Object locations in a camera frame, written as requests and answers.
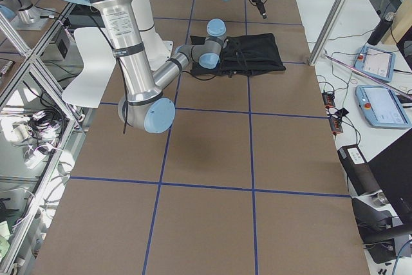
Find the black graphic t-shirt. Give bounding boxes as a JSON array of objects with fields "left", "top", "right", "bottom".
[{"left": 190, "top": 33, "right": 286, "bottom": 77}]

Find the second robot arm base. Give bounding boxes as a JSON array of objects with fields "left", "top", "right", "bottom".
[{"left": 1, "top": 0, "right": 40, "bottom": 24}]

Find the orange terminal block strip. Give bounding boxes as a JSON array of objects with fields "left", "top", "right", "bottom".
[{"left": 321, "top": 91, "right": 343, "bottom": 136}]

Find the black water bottle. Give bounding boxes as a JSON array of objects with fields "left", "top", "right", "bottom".
[{"left": 367, "top": 12, "right": 396, "bottom": 46}]

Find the far teach pendant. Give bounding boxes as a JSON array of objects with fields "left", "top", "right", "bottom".
[{"left": 353, "top": 46, "right": 395, "bottom": 82}]

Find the teach pendant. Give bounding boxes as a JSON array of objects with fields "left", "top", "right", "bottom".
[
  {"left": 355, "top": 85, "right": 411, "bottom": 129},
  {"left": 353, "top": 46, "right": 395, "bottom": 82}
]

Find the white side table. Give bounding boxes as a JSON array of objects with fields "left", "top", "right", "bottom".
[{"left": 294, "top": 0, "right": 412, "bottom": 275}]

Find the near teach pendant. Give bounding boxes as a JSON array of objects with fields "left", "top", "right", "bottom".
[{"left": 355, "top": 85, "right": 411, "bottom": 129}]

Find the dark brown box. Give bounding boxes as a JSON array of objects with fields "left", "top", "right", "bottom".
[{"left": 337, "top": 144, "right": 382, "bottom": 196}]

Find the black monitor stand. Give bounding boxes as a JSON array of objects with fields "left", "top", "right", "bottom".
[{"left": 351, "top": 148, "right": 411, "bottom": 263}]

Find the aluminium frame post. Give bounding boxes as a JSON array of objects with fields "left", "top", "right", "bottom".
[{"left": 308, "top": 0, "right": 347, "bottom": 66}]

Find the aluminium frame left rail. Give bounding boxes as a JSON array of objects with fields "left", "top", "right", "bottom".
[{"left": 1, "top": 4, "right": 85, "bottom": 274}]

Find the bundle of loose cables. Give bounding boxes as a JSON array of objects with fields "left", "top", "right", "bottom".
[{"left": 12, "top": 107, "right": 70, "bottom": 169}]

